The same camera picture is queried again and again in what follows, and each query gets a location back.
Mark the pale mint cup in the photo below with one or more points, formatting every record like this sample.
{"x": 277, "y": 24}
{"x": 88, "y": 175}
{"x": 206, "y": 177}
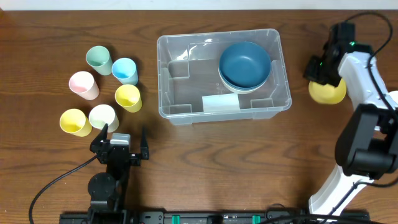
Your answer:
{"x": 104, "y": 114}

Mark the yellow bowl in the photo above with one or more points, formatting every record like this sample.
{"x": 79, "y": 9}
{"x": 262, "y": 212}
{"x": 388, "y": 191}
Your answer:
{"x": 327, "y": 94}

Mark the yellow cup front left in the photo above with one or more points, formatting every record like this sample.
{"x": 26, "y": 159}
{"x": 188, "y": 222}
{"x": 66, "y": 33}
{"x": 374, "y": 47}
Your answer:
{"x": 75, "y": 122}

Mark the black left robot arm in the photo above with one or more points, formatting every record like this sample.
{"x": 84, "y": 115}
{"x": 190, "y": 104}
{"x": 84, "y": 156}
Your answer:
{"x": 108, "y": 189}

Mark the dark blue bowl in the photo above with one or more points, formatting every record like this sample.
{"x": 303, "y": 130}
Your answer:
{"x": 244, "y": 65}

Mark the clear plastic storage container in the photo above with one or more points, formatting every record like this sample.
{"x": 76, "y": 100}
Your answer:
{"x": 190, "y": 87}

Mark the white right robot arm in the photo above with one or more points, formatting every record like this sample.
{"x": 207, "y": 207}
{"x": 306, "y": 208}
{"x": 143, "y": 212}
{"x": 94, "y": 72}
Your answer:
{"x": 367, "y": 147}

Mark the light blue cup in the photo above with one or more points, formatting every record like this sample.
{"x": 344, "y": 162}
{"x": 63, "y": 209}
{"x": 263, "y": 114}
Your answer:
{"x": 125, "y": 70}

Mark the white bowl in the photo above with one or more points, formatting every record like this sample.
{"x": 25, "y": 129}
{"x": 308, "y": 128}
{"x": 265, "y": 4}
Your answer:
{"x": 394, "y": 96}

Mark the pale bowl under blue bowl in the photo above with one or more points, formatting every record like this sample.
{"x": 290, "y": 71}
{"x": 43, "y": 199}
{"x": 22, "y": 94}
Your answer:
{"x": 239, "y": 90}

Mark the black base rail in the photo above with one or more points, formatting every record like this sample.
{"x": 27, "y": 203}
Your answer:
{"x": 163, "y": 217}

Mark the yellow cup near container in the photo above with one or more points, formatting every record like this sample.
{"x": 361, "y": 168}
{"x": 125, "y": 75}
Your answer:
{"x": 129, "y": 97}

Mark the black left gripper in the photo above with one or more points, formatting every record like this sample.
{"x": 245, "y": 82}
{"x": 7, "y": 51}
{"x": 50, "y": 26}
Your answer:
{"x": 119, "y": 152}

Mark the green cup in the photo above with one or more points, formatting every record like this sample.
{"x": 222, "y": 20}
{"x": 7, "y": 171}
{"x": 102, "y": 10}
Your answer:
{"x": 99, "y": 58}

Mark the pink cup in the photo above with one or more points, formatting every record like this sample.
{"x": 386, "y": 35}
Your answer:
{"x": 83, "y": 84}

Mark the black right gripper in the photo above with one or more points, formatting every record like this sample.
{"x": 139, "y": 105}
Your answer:
{"x": 319, "y": 73}

